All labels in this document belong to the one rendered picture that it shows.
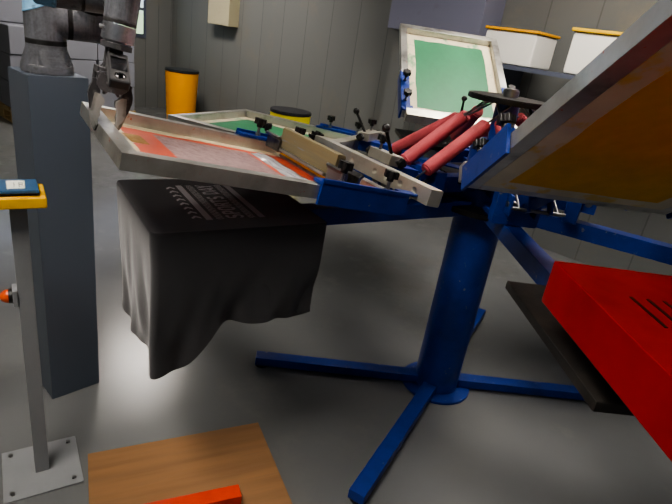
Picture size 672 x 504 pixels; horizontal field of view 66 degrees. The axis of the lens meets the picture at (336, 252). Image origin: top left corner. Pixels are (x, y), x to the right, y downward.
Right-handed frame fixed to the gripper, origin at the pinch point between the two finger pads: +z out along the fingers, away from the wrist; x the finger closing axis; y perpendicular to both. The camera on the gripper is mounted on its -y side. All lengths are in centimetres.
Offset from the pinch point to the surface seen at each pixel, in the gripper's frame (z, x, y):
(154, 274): 29.5, -11.8, -21.6
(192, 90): 31, -211, 586
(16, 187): 21.0, 16.7, 9.7
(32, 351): 70, 8, 10
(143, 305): 45.2, -14.8, -8.0
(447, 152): -15, -108, -8
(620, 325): -4, -54, -106
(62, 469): 115, -4, 9
